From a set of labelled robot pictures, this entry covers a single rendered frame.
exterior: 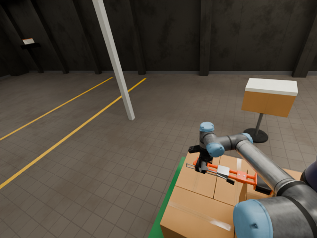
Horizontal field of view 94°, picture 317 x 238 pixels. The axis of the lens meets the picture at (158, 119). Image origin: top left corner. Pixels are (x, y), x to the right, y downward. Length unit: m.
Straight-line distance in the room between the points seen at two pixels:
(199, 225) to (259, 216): 1.16
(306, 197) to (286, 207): 0.07
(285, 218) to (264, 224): 0.05
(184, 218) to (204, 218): 0.17
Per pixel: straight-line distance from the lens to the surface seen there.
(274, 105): 2.74
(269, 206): 0.52
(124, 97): 3.57
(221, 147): 0.77
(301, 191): 0.60
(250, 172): 1.30
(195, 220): 1.63
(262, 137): 3.30
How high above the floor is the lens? 2.07
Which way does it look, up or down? 34 degrees down
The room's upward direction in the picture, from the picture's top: 10 degrees counter-clockwise
